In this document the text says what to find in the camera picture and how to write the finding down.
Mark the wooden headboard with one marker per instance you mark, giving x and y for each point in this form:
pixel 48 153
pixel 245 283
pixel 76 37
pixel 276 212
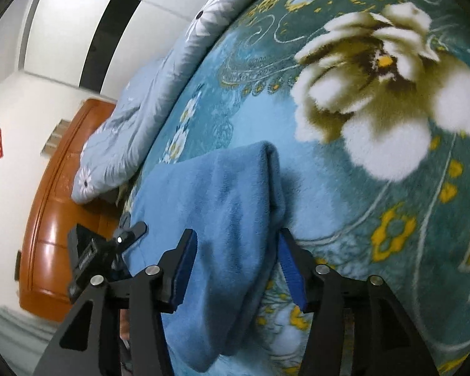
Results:
pixel 51 243

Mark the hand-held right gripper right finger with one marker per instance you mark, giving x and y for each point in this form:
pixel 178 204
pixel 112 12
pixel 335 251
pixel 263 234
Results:
pixel 291 270

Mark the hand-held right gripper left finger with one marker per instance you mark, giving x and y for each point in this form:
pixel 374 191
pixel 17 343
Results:
pixel 184 270

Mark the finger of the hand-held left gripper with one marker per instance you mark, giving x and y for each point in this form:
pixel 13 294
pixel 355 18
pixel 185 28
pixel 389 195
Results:
pixel 127 237

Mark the white wardrobe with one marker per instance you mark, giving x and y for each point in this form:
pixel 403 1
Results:
pixel 62 27

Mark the blue sweater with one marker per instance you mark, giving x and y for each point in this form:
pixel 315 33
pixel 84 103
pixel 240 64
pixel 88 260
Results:
pixel 227 211

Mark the light blue floral quilt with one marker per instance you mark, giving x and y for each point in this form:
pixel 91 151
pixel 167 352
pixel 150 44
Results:
pixel 141 125

